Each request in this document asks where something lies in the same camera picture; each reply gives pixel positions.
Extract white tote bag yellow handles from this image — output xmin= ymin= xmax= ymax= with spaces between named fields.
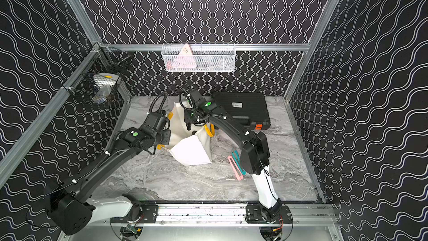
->
xmin=157 ymin=103 xmax=215 ymax=166

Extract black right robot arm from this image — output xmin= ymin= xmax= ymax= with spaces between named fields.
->
xmin=184 ymin=106 xmax=282 ymax=223

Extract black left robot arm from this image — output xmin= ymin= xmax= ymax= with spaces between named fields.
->
xmin=42 ymin=127 xmax=171 ymax=235

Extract teal utility knife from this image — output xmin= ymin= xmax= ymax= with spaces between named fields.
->
xmin=231 ymin=150 xmax=246 ymax=176

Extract pink utility knife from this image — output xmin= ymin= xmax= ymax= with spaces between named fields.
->
xmin=227 ymin=156 xmax=244 ymax=181

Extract pink triangle card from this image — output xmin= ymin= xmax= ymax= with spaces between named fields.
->
xmin=172 ymin=43 xmax=197 ymax=70

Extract black plastic tool case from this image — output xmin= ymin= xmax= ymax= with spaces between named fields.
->
xmin=212 ymin=92 xmax=271 ymax=130

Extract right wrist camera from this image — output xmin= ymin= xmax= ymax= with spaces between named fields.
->
xmin=189 ymin=90 xmax=207 ymax=108

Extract clear wall basket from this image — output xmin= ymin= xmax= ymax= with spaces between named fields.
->
xmin=161 ymin=42 xmax=236 ymax=72

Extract black wire mesh basket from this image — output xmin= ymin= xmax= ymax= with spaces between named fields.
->
xmin=64 ymin=48 xmax=131 ymax=109

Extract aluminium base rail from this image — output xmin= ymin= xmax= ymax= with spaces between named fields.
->
xmin=90 ymin=203 xmax=334 ymax=227

